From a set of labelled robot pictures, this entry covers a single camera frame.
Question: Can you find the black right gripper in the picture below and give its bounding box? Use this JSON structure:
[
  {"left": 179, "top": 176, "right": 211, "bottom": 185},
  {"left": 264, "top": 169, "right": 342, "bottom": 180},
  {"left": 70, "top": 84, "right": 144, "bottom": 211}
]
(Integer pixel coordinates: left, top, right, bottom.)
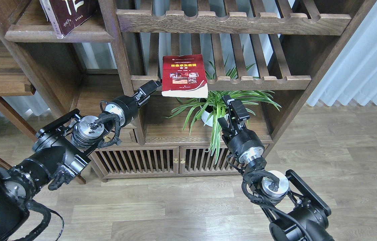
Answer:
[{"left": 217, "top": 95, "right": 265, "bottom": 164}]

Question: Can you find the slatted cabinet door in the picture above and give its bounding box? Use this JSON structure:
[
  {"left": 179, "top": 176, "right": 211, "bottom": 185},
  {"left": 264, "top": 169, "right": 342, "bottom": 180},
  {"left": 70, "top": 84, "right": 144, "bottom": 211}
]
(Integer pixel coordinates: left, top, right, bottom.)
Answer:
[
  {"left": 90, "top": 147, "right": 180, "bottom": 182},
  {"left": 179, "top": 145, "right": 239, "bottom": 176}
]

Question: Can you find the right slatted cabinet door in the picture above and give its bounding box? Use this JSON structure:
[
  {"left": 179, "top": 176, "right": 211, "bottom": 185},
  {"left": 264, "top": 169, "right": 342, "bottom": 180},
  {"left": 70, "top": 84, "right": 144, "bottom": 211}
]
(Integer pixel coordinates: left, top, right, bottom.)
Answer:
[{"left": 179, "top": 145, "right": 239, "bottom": 176}]

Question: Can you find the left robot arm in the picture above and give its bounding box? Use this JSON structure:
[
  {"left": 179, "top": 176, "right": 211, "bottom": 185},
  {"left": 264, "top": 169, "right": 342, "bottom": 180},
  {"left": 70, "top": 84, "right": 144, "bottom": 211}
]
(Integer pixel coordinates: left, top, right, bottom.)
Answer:
[{"left": 0, "top": 80, "right": 161, "bottom": 241}]

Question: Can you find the white curtain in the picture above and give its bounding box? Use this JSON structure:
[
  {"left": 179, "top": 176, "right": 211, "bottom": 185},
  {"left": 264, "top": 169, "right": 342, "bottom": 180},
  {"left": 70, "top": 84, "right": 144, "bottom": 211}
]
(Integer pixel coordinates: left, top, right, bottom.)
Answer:
[{"left": 307, "top": 2, "right": 377, "bottom": 106}]

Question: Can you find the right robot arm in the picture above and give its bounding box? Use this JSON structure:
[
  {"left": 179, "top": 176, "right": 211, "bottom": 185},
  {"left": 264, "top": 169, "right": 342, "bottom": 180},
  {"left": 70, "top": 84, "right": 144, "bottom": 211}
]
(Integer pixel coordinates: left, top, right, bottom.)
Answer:
[{"left": 218, "top": 95, "right": 333, "bottom": 241}]

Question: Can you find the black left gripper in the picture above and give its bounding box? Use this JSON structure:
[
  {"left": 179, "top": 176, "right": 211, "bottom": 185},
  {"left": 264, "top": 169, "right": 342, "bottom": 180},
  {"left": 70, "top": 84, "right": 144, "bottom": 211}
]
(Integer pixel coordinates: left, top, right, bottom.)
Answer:
[{"left": 101, "top": 80, "right": 162, "bottom": 128}]

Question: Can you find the white plant pot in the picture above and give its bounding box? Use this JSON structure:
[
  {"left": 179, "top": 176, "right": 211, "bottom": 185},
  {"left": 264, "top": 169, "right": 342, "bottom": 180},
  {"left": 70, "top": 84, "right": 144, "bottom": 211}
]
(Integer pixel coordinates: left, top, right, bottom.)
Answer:
[{"left": 201, "top": 105, "right": 229, "bottom": 128}]

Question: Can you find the red paperback book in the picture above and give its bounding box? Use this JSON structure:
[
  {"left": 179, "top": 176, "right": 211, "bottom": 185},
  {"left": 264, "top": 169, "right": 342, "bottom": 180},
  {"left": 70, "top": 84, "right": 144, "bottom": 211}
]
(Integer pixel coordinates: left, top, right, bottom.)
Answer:
[{"left": 161, "top": 54, "right": 208, "bottom": 98}]

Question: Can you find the left slatted cabinet door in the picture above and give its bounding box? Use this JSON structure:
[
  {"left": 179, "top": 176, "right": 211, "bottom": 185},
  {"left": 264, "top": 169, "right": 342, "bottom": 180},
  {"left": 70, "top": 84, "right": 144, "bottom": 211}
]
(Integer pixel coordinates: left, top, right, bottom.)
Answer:
[{"left": 90, "top": 147, "right": 180, "bottom": 182}]

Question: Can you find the dark wooden bookshelf cabinet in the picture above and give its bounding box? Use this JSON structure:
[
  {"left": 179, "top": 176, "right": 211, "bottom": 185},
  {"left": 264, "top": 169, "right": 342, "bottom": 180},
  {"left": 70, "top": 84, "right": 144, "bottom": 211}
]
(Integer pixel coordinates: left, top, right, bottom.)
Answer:
[{"left": 0, "top": 0, "right": 377, "bottom": 183}]

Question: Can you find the dark maroon book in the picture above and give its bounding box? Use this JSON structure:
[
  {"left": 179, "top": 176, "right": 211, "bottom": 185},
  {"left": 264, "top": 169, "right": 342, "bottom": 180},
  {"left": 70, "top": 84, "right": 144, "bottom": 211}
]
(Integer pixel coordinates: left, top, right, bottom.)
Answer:
[{"left": 40, "top": 0, "right": 98, "bottom": 39}]

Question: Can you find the green spider plant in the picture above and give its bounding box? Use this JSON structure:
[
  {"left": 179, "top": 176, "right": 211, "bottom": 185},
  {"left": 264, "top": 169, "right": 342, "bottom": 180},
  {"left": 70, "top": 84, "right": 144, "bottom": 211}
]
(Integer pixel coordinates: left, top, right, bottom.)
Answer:
[{"left": 166, "top": 55, "right": 282, "bottom": 165}]

